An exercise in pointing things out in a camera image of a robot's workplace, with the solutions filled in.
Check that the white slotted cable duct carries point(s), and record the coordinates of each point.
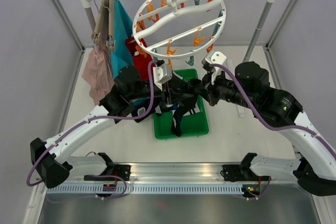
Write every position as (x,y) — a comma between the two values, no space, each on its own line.
(178,189)

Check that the beige clothes hanger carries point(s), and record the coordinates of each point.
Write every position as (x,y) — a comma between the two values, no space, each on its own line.
(103,30)

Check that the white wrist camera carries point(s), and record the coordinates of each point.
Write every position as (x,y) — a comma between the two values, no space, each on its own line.
(161,75)
(211,62)

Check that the green plastic tray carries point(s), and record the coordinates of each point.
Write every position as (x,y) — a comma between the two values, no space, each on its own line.
(192,125)

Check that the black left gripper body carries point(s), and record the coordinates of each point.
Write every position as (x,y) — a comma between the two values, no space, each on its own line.
(165,93)

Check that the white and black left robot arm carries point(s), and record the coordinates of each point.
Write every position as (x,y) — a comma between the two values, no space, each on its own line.
(130,99)

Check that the teal hanging garment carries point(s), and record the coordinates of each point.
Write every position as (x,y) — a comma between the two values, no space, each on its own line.
(121,57)

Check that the black sock with blue pattern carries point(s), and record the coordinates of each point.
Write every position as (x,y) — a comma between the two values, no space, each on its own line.
(140,107)

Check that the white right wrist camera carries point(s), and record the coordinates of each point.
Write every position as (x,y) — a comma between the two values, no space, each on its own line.
(211,62)

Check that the aluminium mounting rail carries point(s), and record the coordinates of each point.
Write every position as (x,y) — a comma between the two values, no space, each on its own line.
(178,171)

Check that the teal clothes peg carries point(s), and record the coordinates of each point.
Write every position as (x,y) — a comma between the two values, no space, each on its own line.
(154,50)

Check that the pink hanging garment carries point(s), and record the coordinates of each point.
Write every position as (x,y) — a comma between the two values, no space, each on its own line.
(98,73)

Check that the orange clothes peg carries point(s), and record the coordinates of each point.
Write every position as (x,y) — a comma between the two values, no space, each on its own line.
(141,51)

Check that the white round clip hanger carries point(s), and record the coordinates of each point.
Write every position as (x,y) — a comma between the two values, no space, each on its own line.
(170,26)

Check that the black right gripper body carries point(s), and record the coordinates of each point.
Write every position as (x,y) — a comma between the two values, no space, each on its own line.
(220,89)

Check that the red christmas sock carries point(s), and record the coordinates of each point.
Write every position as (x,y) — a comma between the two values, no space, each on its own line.
(131,44)
(141,63)

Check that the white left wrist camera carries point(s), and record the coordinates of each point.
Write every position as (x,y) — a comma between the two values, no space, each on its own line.
(161,75)

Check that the orange peg on crossbar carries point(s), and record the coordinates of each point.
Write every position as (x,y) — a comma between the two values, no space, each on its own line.
(198,39)

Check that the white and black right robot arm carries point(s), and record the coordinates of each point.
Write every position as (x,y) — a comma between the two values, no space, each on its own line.
(277,110)

